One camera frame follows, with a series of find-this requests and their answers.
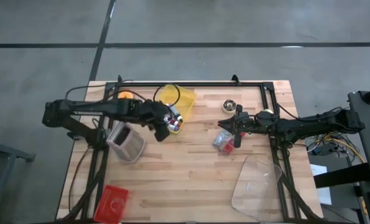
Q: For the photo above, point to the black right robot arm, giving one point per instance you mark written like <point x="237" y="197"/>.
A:
<point x="312" y="126"/>

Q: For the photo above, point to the clear plastic container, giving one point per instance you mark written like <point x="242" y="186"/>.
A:
<point x="256" y="186"/>

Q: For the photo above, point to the grey metal stand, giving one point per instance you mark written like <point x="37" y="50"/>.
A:
<point x="4" y="152"/>

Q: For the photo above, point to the black stand beam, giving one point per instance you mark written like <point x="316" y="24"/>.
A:
<point x="343" y="175"/>

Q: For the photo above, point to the dark red bottle red cap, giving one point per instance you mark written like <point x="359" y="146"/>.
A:
<point x="174" y="125"/>

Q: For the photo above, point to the white paper sheet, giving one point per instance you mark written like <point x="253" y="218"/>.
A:
<point x="324" y="196"/>

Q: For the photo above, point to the black white striped bottle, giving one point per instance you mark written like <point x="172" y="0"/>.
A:
<point x="176" y="111"/>

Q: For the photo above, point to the red plastic lid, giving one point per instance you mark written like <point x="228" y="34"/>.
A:
<point x="110" y="203"/>

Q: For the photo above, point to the black frame clamp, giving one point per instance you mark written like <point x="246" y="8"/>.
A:
<point x="235" y="79"/>
<point x="120" y="79"/>

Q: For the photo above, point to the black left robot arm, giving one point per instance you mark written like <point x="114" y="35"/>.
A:
<point x="94" y="107"/>

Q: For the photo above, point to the grey equipment cart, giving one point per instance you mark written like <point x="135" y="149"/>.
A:
<point x="368" y="130"/>

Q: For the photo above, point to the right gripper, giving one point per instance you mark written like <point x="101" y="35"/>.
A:
<point x="245" y="123"/>

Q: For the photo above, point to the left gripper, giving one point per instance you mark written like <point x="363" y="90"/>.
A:
<point x="152" y="115"/>

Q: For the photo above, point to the blue device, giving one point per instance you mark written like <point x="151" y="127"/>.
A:
<point x="320" y="151"/>

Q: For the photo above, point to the red snack package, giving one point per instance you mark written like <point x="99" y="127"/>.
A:
<point x="223" y="141"/>

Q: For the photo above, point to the chocolate iced cream donut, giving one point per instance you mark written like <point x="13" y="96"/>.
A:
<point x="229" y="106"/>

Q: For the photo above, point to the yellow translucent plastic bin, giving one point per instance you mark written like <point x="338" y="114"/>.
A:
<point x="186" y="99"/>

